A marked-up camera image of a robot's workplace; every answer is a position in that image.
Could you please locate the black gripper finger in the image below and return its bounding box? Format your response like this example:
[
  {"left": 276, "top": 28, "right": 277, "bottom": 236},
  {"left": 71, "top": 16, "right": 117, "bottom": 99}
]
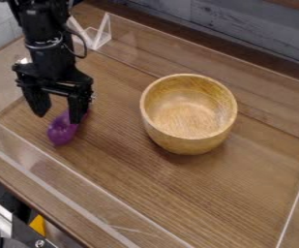
[
  {"left": 67, "top": 95, "right": 91, "bottom": 124},
  {"left": 21, "top": 85, "right": 52, "bottom": 117}
]

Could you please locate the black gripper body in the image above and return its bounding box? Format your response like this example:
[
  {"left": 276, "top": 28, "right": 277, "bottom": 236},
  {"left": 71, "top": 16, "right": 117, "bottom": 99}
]
[{"left": 12, "top": 63, "right": 93, "bottom": 99}]

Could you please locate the purple toy eggplant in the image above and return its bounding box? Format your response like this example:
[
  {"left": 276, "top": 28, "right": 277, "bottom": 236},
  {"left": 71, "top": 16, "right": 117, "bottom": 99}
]
[{"left": 47, "top": 109, "right": 80, "bottom": 145}]

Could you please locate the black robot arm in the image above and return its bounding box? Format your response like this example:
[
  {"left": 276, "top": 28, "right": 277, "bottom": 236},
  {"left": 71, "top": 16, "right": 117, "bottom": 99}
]
[{"left": 0, "top": 0, "right": 93, "bottom": 124}]

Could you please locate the brown wooden bowl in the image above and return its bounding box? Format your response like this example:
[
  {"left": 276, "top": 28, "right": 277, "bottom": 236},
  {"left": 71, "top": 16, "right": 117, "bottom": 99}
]
[{"left": 140, "top": 74, "right": 237, "bottom": 155}]

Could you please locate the black and yellow device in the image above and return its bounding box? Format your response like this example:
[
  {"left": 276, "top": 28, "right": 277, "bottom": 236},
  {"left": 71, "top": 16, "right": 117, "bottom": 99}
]
[{"left": 11, "top": 216, "right": 84, "bottom": 248}]

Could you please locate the clear acrylic corner bracket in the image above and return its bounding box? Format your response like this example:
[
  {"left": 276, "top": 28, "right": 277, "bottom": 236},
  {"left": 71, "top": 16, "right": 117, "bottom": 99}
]
[{"left": 67, "top": 14, "right": 111, "bottom": 51}]

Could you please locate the clear acrylic tray wall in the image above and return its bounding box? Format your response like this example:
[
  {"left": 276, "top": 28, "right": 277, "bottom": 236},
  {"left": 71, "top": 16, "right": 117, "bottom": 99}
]
[{"left": 0, "top": 123, "right": 192, "bottom": 248}]

